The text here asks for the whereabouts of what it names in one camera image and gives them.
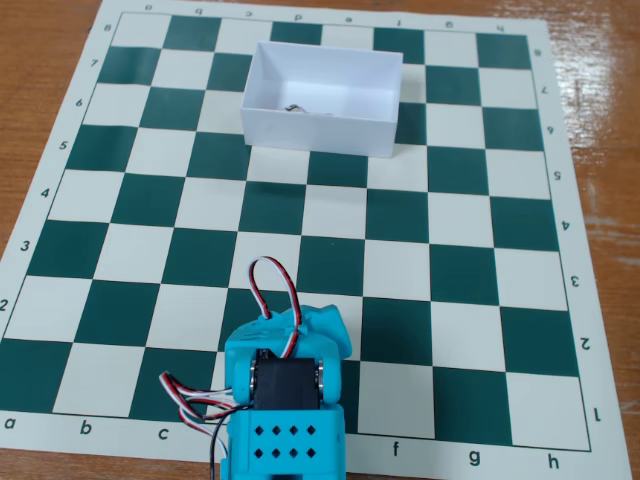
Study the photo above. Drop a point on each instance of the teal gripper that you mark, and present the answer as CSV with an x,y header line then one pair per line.
x,y
324,320

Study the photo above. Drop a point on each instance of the grey toy horse figurine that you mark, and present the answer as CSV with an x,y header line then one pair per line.
x,y
294,107

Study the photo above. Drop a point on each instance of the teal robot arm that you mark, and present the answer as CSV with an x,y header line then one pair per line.
x,y
285,440

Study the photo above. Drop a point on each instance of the white rectangular open box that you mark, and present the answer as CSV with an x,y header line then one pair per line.
x,y
320,130

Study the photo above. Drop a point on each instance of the green and white chessboard mat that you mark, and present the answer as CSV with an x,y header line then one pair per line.
x,y
450,280

